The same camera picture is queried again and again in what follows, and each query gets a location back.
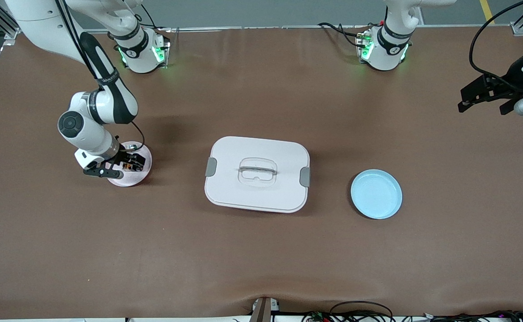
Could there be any white lidded storage box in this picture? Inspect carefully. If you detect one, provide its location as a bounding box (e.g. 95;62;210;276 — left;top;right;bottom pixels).
204;136;311;214

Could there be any small grey table bracket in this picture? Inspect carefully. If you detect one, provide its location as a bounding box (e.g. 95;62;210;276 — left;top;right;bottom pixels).
250;297;281;322

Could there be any tangled black cable bundle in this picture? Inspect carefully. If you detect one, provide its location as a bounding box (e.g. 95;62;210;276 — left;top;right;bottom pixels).
301;309;523;322

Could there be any light blue round plate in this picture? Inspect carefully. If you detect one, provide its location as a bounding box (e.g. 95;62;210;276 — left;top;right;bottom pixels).
350;169;403;220

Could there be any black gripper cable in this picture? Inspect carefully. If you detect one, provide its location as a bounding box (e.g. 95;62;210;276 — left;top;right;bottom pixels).
469;0;523;86
58;0;145;153

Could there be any black looped cable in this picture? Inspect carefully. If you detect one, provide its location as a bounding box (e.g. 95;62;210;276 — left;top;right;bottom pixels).
329;301;394;322

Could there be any pink round plate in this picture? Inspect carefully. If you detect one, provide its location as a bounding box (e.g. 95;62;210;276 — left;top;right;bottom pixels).
107;141;153;187

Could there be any black arm base cable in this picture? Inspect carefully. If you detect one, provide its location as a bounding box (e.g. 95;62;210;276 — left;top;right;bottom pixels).
134;2;160;32
317;21;369;49

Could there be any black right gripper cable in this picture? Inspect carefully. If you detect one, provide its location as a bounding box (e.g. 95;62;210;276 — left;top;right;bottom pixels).
58;0;145;153

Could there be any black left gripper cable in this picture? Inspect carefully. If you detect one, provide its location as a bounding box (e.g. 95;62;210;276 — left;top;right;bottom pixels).
469;0;523;86

